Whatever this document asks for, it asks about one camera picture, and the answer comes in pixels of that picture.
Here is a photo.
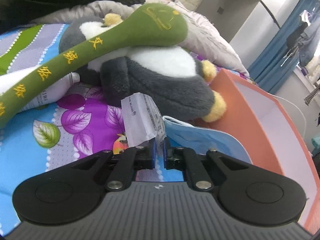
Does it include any blue face mask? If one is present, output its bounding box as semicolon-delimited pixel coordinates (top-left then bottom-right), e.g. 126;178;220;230
163;115;252;164

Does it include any clear printed plastic wrapper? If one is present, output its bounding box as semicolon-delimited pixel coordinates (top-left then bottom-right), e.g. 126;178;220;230
121;93;166;148

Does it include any colourful striped bedsheet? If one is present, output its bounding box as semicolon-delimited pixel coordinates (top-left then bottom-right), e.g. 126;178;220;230
0;23;166;230

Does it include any grey penguin plush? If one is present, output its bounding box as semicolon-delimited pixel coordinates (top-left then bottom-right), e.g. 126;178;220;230
58;13;228;123

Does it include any orange cardboard box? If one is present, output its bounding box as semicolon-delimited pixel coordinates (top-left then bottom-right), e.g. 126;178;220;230
195;69;319;234

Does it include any white tube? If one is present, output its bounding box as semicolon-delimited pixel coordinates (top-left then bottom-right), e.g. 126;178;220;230
0;66;80;112

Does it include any grey duvet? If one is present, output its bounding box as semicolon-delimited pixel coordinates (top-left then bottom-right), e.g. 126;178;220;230
31;0;249;77

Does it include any green plush stick toy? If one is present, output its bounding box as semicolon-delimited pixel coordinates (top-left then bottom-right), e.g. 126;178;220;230
1;3;188;127

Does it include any blue curtain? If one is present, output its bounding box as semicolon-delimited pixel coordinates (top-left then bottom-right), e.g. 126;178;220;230
248;0;319;94

